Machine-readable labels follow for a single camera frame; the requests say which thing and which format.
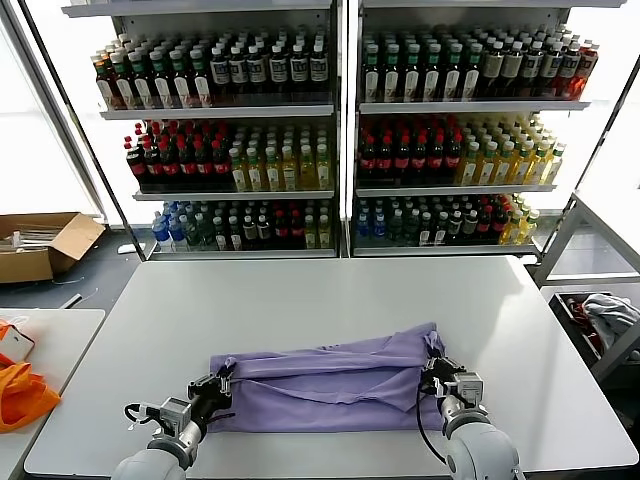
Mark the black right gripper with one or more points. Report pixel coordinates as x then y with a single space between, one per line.
442 386

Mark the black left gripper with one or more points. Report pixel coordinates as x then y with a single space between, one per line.
210 397

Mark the purple t-shirt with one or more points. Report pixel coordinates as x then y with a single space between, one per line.
325 395

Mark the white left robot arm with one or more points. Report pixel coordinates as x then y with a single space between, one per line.
150 465

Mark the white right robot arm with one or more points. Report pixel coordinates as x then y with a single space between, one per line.
480 450

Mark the small dark drink bottle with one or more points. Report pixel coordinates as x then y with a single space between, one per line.
220 234
470 225
250 231
455 225
440 230
235 234
425 230
264 231

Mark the black storage bin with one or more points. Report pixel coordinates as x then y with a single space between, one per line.
562 307

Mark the green drink bottle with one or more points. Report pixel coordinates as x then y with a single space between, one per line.
206 232
192 232
411 227
396 227

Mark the blue water bottle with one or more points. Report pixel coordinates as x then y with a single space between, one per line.
177 236
161 235
364 227
380 227

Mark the small cola bottle red cap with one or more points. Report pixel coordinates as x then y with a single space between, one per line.
484 225
296 231
281 231
499 224

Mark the red garment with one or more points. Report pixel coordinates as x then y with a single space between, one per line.
580 312

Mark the small yellow drink bottle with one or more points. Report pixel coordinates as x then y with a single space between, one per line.
311 234
512 230
529 229
325 234

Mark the small white floor object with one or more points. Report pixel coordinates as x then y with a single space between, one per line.
127 248

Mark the white side table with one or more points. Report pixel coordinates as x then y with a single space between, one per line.
65 340

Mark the white floor strip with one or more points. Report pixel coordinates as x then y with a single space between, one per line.
72 301

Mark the grey white garment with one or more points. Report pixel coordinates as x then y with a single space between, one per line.
610 315

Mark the yellow juice bottle green label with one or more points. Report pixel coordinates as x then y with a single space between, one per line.
239 175
289 174
272 175
307 174
487 170
255 175
522 169
554 167
324 172
505 169
539 169
469 170

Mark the orange cloth bag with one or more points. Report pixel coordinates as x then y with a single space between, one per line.
25 400

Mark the dark slanted window bar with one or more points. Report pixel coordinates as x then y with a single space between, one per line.
607 130
117 202

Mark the orange white carton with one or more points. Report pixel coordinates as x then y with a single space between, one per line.
15 345

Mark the open cardboard box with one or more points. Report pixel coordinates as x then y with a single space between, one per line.
30 267

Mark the grey window pillar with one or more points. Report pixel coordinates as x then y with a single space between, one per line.
77 165

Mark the grey metal shelf rack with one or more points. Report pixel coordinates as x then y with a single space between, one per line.
475 106
215 111

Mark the dark drink bottle beige label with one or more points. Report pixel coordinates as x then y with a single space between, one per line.
512 67
492 67

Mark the dark drink bottle blue label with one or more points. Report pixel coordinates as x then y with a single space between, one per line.
552 67
298 70
318 70
238 72
220 72
278 72
570 67
533 67
256 72

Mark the red drink bottle white cap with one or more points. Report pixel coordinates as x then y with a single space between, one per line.
586 70

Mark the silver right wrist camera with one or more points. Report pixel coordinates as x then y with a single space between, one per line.
470 390

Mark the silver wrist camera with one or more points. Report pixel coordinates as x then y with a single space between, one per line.
470 390
175 415

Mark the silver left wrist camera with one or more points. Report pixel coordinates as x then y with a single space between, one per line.
175 415

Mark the grey metal frame table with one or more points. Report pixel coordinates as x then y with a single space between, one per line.
555 240

